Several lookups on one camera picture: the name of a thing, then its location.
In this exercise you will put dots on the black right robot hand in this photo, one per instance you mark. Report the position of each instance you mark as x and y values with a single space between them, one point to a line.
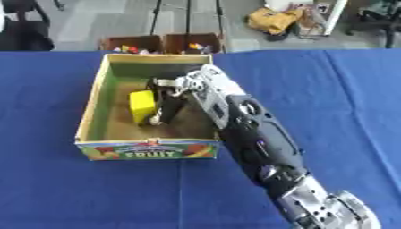
168 104

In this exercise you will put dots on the yellow block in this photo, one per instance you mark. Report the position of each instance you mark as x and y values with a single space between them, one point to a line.
141 106

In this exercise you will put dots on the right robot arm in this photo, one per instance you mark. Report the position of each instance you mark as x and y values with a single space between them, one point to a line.
261 140

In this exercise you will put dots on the tan cardboard box green inside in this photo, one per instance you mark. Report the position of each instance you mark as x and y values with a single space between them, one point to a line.
135 134

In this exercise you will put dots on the brown cardboard box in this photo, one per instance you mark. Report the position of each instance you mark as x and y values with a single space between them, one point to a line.
133 44
193 43

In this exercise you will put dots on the black tripod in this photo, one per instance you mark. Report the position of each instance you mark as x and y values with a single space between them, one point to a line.
187 16

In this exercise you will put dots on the yellow bag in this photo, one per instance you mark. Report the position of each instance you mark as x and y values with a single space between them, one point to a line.
272 20

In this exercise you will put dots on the black chair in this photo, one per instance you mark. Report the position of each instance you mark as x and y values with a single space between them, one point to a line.
23 27
378 19

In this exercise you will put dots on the white post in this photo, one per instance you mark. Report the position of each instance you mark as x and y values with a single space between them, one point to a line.
334 16

